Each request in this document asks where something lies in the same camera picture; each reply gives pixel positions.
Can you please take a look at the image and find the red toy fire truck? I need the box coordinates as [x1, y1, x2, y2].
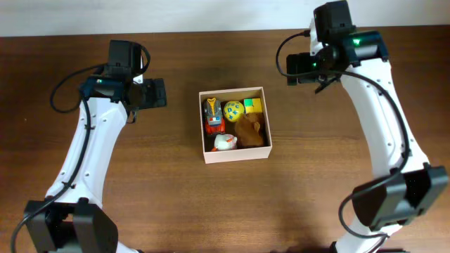
[203, 98, 225, 136]

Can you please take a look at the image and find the multicoloured puzzle cube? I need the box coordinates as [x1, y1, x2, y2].
[243, 98, 263, 114]

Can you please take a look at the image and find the yellow letter ball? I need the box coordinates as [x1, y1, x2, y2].
[223, 100, 245, 122]

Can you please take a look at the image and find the pink duck figurine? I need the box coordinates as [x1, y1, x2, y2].
[212, 134, 238, 152]

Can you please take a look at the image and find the brown plush toy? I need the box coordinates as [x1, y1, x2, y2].
[234, 112, 265, 148]

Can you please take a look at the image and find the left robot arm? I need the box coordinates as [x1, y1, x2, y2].
[10, 40, 167, 252]

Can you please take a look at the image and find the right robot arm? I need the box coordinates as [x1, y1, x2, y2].
[278, 1, 449, 252]

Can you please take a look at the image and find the white cardboard box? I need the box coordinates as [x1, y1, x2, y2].
[198, 87, 273, 164]

